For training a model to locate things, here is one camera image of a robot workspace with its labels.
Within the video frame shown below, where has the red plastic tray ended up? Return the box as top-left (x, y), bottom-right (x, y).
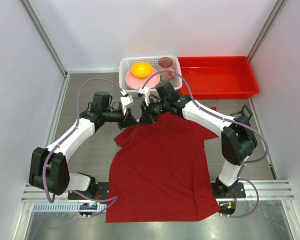
top-left (178, 56), bottom-right (260, 100)

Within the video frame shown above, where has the pink plate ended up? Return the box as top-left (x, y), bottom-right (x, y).
top-left (125, 69), bottom-right (161, 90)

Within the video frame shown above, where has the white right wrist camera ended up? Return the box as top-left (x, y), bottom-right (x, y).
top-left (136, 87), bottom-right (150, 106)

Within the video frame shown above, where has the white perforated plastic basket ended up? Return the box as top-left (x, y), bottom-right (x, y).
top-left (119, 55), bottom-right (183, 97)

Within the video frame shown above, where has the purple cable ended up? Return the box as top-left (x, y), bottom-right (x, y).
top-left (138, 70), bottom-right (269, 219)
top-left (42, 77), bottom-right (128, 217)

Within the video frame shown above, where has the pink floral mug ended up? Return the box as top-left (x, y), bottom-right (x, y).
top-left (158, 57), bottom-right (175, 82)

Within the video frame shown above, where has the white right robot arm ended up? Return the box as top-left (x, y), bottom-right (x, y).
top-left (137, 82), bottom-right (258, 198)

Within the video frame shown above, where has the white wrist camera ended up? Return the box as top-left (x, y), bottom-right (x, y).
top-left (136, 87), bottom-right (150, 106)
top-left (120, 90), bottom-right (134, 115)

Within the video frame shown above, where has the red t-shirt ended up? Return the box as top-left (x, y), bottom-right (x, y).
top-left (106, 113), bottom-right (220, 223)

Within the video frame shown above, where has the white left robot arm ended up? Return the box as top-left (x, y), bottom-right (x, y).
top-left (28, 91), bottom-right (138, 201)

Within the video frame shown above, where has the black brooch box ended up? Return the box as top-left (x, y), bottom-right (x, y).
top-left (230, 104), bottom-right (253, 121)

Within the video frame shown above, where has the aluminium front rail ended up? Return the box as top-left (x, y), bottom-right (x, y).
top-left (21, 180), bottom-right (294, 212)

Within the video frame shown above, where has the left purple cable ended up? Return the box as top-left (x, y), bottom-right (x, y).
top-left (42, 77), bottom-right (128, 217)

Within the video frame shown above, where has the orange plastic bowl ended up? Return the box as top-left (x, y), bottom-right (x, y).
top-left (130, 62), bottom-right (153, 79)

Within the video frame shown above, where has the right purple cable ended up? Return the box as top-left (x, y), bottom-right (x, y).
top-left (138, 70), bottom-right (269, 219)

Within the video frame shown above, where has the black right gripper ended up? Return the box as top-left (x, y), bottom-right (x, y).
top-left (140, 96), bottom-right (170, 124)

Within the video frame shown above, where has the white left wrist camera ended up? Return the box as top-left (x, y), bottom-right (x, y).
top-left (120, 90), bottom-right (134, 115)

